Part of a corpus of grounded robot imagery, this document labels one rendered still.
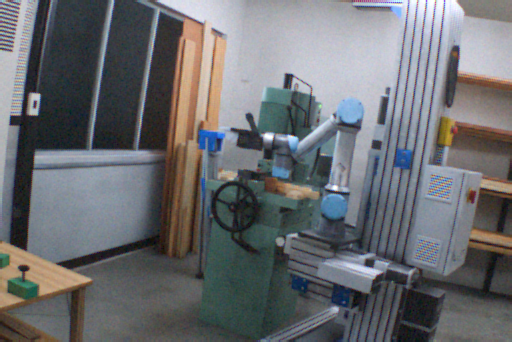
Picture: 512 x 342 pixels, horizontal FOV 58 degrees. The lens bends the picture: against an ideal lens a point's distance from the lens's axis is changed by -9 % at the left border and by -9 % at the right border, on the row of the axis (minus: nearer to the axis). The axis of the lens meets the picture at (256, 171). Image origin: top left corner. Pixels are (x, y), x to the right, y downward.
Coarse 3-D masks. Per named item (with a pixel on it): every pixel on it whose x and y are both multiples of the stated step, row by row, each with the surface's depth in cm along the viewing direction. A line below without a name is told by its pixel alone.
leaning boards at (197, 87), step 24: (192, 24) 439; (192, 48) 435; (216, 48) 478; (192, 72) 441; (216, 72) 486; (192, 96) 454; (216, 96) 493; (192, 120) 460; (216, 120) 500; (168, 144) 427; (192, 144) 433; (168, 168) 431; (192, 168) 439; (168, 192) 436; (192, 192) 451; (168, 216) 435; (192, 216) 457; (168, 240) 439; (192, 240) 472
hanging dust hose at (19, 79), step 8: (32, 0) 250; (32, 8) 251; (24, 24) 249; (24, 32) 250; (24, 40) 251; (24, 48) 253; (24, 56) 254; (24, 64) 256; (16, 72) 251; (24, 72) 257; (16, 80) 252; (16, 88) 253; (16, 96) 254; (16, 104) 256; (16, 112) 256; (16, 120) 257
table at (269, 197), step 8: (208, 184) 304; (216, 184) 301; (224, 192) 299; (264, 192) 288; (272, 192) 291; (280, 192) 296; (248, 200) 282; (264, 200) 288; (272, 200) 286; (280, 200) 284; (288, 200) 282; (296, 200) 280; (304, 200) 289; (296, 208) 280
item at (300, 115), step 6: (300, 96) 314; (306, 96) 315; (312, 96) 325; (300, 102) 314; (306, 102) 317; (300, 108) 314; (306, 108) 319; (300, 114) 314; (300, 120) 314; (300, 126) 315; (306, 126) 325; (270, 174) 324; (282, 180) 320; (288, 180) 319
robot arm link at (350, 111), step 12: (348, 108) 211; (360, 108) 210; (336, 120) 217; (348, 120) 211; (360, 120) 212; (348, 132) 214; (336, 144) 218; (348, 144) 215; (336, 156) 217; (348, 156) 215; (336, 168) 217; (348, 168) 217; (336, 180) 217; (348, 180) 219; (324, 192) 220; (336, 192) 215; (348, 192) 217; (324, 204) 216; (336, 204) 215; (336, 216) 216
